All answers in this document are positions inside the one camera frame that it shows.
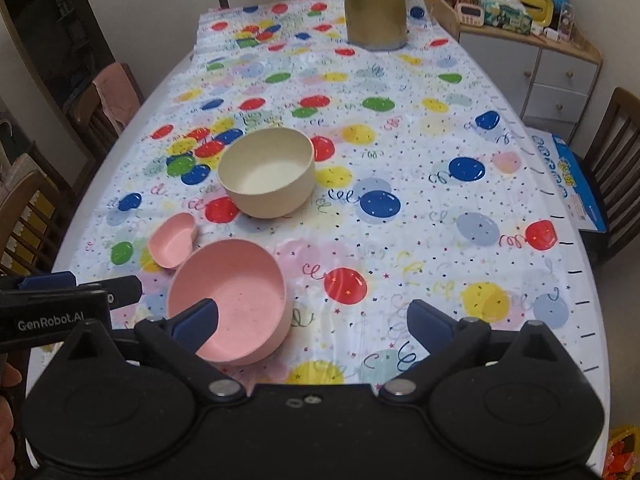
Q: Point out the pink bowl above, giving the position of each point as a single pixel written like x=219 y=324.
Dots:
x=235 y=305

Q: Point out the white kitchen timer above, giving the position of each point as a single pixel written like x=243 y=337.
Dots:
x=469 y=14

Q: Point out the blue printed box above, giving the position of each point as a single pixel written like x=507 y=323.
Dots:
x=570 y=180

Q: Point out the person's left hand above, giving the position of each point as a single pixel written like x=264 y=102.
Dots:
x=6 y=430

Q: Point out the dark bookshelf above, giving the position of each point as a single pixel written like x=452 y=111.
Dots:
x=55 y=30

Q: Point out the green tissue box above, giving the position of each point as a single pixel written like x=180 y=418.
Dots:
x=505 y=15

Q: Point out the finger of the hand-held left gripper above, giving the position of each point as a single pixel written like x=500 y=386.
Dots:
x=122 y=290
x=45 y=280

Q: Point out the clear acrylic stand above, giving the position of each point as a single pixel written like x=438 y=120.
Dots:
x=565 y=20

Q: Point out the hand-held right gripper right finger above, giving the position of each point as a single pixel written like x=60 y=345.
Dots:
x=425 y=325

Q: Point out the pink heart-shaped dish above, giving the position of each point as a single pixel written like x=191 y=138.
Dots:
x=170 y=242

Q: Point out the pink towel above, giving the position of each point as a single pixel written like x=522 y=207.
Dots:
x=117 y=95

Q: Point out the yellow container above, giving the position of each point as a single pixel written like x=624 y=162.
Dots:
x=532 y=2

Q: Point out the wooden chair with pink towel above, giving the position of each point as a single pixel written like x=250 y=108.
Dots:
x=97 y=120

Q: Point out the white drawer cabinet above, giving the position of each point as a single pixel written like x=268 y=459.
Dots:
x=555 y=85

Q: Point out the gold thermos jug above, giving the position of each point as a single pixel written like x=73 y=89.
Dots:
x=375 y=10

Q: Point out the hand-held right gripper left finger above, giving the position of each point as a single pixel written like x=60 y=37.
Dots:
x=199 y=322

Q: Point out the wooden slatted chair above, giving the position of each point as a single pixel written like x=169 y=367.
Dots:
x=30 y=220

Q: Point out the balloon print tablecloth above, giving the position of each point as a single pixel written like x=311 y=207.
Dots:
x=400 y=160

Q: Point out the cream bowl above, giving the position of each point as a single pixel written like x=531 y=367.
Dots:
x=270 y=195

